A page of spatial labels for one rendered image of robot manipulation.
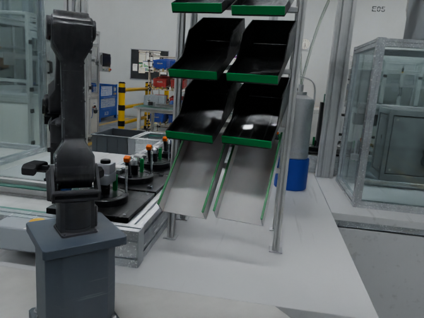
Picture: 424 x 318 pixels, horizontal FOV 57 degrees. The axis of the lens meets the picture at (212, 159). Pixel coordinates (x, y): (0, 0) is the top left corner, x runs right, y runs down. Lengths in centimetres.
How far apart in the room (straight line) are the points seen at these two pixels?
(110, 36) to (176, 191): 1169
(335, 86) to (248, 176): 116
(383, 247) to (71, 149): 133
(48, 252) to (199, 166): 56
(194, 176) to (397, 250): 96
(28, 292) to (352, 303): 74
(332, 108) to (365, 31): 970
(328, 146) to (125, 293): 151
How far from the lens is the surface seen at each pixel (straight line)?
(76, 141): 74
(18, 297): 99
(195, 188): 108
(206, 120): 110
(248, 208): 105
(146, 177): 140
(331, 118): 217
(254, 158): 113
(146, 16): 1233
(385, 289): 182
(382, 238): 172
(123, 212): 112
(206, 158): 113
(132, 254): 105
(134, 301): 93
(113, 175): 120
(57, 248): 71
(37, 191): 143
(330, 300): 101
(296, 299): 99
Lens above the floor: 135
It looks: 12 degrees down
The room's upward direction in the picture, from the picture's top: 4 degrees clockwise
